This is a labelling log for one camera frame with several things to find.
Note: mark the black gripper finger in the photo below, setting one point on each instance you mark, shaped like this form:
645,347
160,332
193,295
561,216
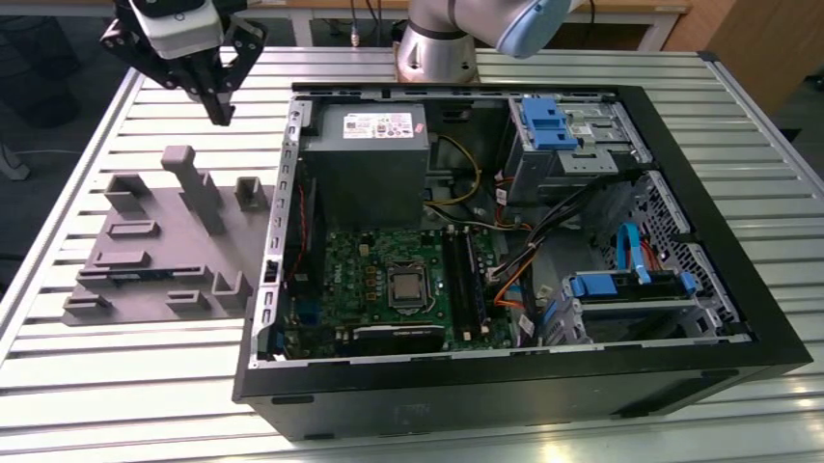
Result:
251,43
137,50

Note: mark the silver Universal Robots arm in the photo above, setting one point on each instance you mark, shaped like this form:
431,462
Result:
431,53

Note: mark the black bin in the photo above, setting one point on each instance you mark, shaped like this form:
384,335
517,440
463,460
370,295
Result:
39,72

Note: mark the white furniture foot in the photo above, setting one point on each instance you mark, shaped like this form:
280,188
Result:
12,166

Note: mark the gray power supply unit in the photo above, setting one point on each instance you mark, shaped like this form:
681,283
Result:
367,183

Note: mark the gray parts rack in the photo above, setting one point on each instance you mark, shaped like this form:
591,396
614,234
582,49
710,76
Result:
167,226

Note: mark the green motherboard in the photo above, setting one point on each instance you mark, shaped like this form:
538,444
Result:
347,251

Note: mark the blue drive latch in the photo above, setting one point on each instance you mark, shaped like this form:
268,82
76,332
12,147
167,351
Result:
547,125

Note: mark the CPU socket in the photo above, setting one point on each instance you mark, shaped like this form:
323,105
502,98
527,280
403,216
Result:
404,265

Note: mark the silver CPU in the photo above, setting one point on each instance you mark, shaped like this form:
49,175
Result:
406,288

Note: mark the metal drive cage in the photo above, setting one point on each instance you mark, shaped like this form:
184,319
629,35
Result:
598,159

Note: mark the white-legged wooden desk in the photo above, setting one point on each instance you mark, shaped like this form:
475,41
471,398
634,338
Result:
662,29

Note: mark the black graphics card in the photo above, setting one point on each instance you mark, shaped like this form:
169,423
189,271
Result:
399,337

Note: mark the hard disk in blue carrier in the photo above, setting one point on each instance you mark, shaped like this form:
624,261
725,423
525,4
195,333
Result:
598,287

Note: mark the wooden cabinet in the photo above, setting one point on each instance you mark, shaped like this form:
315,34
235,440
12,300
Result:
760,38

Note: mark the black open PC case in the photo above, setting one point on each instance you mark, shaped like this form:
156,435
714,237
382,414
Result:
450,400

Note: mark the metal disk bay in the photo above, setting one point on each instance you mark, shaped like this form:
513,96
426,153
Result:
644,305

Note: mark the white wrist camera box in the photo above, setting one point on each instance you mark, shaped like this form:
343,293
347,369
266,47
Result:
180,29

